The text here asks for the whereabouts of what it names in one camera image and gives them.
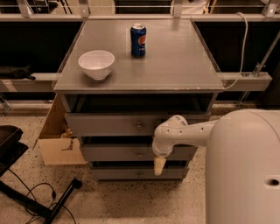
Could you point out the blue pepsi can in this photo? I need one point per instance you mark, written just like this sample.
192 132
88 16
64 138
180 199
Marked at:
138 38

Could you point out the white bowl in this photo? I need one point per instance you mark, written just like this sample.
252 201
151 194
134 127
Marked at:
96 64

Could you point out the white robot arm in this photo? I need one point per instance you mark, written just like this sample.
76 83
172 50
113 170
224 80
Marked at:
242 163

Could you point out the grey drawer cabinet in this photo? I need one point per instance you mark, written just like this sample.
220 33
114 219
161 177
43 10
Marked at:
174 77

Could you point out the grey drawer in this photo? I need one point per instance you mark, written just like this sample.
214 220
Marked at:
114 125
126 173
139 152

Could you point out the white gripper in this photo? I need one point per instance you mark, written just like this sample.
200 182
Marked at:
160 152

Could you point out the black cloth on rail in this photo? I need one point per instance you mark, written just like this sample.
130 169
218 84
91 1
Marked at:
16 72

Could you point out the grey bottom drawer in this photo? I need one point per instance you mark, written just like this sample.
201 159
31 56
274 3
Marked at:
126 173

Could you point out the cardboard box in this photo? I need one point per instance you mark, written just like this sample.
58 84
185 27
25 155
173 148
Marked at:
57 144

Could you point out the grey metal rail frame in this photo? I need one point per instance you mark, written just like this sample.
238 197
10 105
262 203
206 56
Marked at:
233 43

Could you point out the grey top drawer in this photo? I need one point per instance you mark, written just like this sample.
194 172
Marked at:
114 125

